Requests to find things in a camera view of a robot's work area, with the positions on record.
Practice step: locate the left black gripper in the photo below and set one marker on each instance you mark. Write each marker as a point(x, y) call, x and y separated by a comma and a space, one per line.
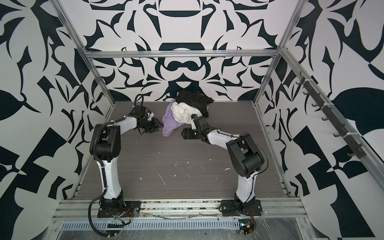
point(157, 126)

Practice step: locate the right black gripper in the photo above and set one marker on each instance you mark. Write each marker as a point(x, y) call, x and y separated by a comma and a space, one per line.
point(185, 136)

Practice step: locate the purple cloth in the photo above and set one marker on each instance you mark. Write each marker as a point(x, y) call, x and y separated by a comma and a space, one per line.
point(169, 121)

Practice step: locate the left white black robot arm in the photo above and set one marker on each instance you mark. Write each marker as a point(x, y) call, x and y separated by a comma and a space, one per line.
point(106, 146)

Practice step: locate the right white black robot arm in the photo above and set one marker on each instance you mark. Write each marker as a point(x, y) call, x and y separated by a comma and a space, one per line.
point(246, 156)

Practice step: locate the white cloth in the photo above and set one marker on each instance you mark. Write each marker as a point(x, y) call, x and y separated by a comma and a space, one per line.
point(182, 112)

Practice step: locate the black cloth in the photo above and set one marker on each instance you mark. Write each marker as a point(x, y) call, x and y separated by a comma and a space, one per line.
point(196, 100)

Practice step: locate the small electronics board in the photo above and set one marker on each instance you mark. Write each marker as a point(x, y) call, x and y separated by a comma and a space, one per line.
point(246, 227)

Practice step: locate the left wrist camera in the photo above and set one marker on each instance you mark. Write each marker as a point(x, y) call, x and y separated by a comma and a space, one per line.
point(149, 116)

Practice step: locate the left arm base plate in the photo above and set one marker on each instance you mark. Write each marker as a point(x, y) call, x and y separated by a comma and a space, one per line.
point(109, 209)

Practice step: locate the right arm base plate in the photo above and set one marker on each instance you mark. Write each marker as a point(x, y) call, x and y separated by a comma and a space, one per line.
point(236, 208)

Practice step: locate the white slotted cable duct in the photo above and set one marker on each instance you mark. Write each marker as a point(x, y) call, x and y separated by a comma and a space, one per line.
point(162, 224)

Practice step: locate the aluminium front rail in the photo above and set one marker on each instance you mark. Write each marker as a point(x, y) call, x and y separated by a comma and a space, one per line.
point(169, 209)

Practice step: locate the black wall hook rack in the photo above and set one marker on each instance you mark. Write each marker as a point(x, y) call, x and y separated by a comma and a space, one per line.
point(333, 115)

